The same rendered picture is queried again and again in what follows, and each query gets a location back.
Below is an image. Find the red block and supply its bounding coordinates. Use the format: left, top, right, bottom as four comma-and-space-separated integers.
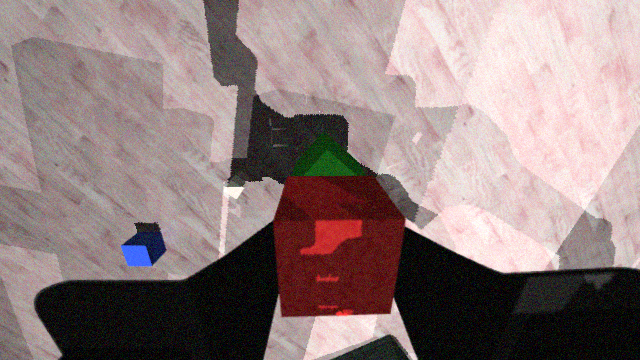
273, 176, 406, 317

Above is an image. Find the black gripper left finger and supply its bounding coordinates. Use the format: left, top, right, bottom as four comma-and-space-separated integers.
34, 221, 279, 360

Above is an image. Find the green block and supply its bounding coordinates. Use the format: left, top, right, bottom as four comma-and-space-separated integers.
292, 131, 365, 174
291, 138, 366, 176

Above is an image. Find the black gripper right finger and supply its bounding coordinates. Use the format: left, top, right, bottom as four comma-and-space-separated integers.
393, 226, 640, 360

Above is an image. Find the blue block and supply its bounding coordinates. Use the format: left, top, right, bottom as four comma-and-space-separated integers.
120, 232, 167, 266

